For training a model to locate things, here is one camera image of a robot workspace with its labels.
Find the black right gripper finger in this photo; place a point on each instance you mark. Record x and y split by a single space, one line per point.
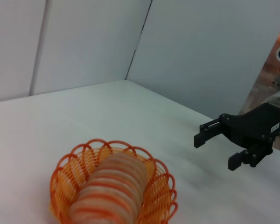
207 133
238 161

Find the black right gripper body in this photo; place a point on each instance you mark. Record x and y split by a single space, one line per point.
249 126

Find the orange striped sliced roll toy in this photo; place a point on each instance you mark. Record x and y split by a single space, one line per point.
112 191

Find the orange woven plastic basket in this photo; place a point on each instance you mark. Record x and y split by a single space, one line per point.
67 177

